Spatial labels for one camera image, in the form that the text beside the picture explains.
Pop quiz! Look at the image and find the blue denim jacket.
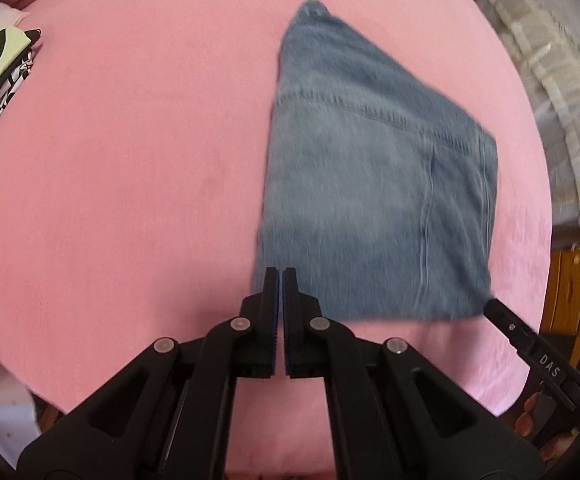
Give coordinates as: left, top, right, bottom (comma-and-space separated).
252, 0, 499, 322

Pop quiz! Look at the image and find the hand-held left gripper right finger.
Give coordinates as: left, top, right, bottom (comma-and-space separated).
282, 267, 545, 480

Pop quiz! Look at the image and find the white paper bag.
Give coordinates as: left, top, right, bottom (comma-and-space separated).
0, 357, 46, 461

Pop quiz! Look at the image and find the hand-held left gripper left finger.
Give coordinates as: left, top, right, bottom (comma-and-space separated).
17, 267, 277, 480

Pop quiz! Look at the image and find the pink bed blanket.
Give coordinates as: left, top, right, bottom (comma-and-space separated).
0, 0, 553, 480

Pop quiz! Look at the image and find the person's right hand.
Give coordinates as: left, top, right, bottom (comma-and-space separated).
514, 391, 565, 462

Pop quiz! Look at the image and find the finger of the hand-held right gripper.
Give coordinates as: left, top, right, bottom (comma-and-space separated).
482, 299, 580, 408

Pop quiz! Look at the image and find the wooden drawer cabinet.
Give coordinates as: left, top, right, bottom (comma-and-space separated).
540, 240, 580, 336

